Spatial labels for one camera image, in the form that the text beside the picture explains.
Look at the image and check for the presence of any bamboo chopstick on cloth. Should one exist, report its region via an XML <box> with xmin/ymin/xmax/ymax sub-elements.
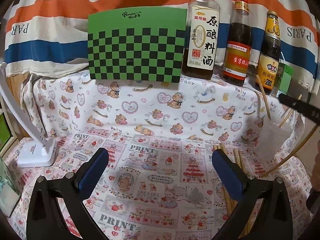
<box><xmin>213</xmin><ymin>143</ymin><xmax>237</xmax><ymax>217</ymax></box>
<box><xmin>233</xmin><ymin>148</ymin><xmax>245</xmax><ymax>171</ymax></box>
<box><xmin>238</xmin><ymin>150</ymin><xmax>251</xmax><ymax>173</ymax></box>

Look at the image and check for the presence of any small green carton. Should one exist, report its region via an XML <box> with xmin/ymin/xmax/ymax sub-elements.
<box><xmin>276</xmin><ymin>63</ymin><xmax>293</xmax><ymax>97</ymax></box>

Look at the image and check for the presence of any light green box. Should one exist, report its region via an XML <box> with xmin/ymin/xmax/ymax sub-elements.
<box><xmin>0</xmin><ymin>159</ymin><xmax>21</xmax><ymax>217</ymax></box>

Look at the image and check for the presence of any translucent plastic cup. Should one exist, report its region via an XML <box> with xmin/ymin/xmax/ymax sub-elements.
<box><xmin>255</xmin><ymin>118</ymin><xmax>292</xmax><ymax>162</ymax></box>

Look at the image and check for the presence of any dark vinegar bottle yellow label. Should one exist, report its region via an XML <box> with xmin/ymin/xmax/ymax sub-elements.
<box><xmin>255</xmin><ymin>11</ymin><xmax>281</xmax><ymax>95</ymax></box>

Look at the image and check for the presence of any white desk lamp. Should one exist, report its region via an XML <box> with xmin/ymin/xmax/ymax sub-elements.
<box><xmin>1</xmin><ymin>62</ymin><xmax>57</xmax><ymax>167</ymax></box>

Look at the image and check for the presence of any red cap sauce bottle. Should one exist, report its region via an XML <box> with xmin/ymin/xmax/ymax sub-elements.
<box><xmin>222</xmin><ymin>0</ymin><xmax>252</xmax><ymax>87</ymax></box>

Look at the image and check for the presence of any clear cooking wine bottle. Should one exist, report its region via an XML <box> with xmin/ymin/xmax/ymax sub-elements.
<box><xmin>182</xmin><ymin>0</ymin><xmax>220</xmax><ymax>80</ymax></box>

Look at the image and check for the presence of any printed bear tablecloth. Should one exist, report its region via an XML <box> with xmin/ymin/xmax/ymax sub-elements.
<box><xmin>5</xmin><ymin>71</ymin><xmax>305</xmax><ymax>239</ymax></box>

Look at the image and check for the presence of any green black checkered box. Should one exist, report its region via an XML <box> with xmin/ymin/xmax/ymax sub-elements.
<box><xmin>87</xmin><ymin>7</ymin><xmax>187</xmax><ymax>83</ymax></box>

